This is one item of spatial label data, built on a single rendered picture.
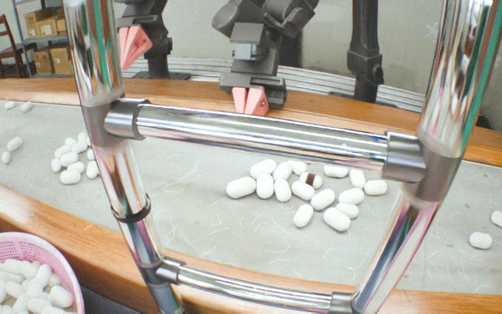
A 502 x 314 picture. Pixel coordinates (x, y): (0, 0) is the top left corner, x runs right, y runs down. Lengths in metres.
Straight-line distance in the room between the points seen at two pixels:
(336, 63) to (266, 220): 2.15
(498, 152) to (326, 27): 1.93
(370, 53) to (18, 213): 0.74
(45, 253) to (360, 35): 0.72
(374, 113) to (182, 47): 2.37
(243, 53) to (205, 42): 2.28
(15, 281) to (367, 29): 0.79
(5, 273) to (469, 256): 0.60
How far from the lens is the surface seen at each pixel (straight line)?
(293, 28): 0.56
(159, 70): 0.97
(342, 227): 0.38
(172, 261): 0.23
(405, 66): 2.49
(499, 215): 0.51
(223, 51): 2.68
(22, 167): 0.63
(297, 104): 0.59
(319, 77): 0.99
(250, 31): 0.47
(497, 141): 0.71
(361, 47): 0.75
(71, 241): 0.39
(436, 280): 0.39
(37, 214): 0.46
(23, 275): 0.45
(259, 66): 0.51
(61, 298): 0.38
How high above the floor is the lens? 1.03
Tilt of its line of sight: 36 degrees down
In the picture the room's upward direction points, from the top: straight up
